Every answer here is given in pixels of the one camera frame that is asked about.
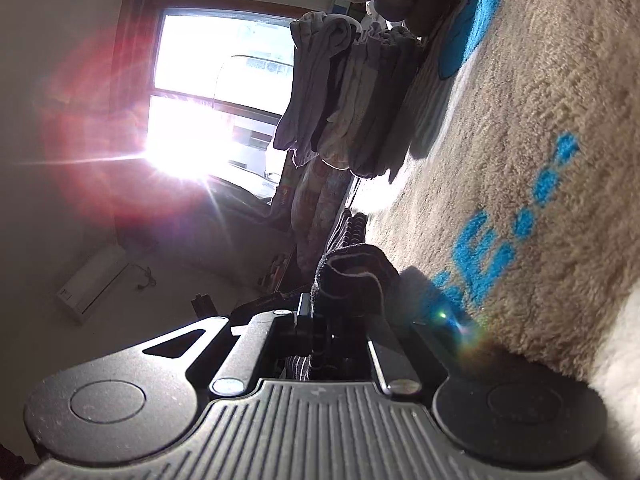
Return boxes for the cluttered dark side table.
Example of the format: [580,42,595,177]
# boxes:
[257,249,295,294]

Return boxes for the black white striped garment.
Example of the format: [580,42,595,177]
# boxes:
[285,209,399,382]

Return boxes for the grey folded laundry stack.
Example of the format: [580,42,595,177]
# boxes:
[272,12,423,179]

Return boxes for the white wall air conditioner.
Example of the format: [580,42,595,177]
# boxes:
[56,245,128,323]

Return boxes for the purple floral folded quilt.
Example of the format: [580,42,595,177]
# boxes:
[291,157,352,275]

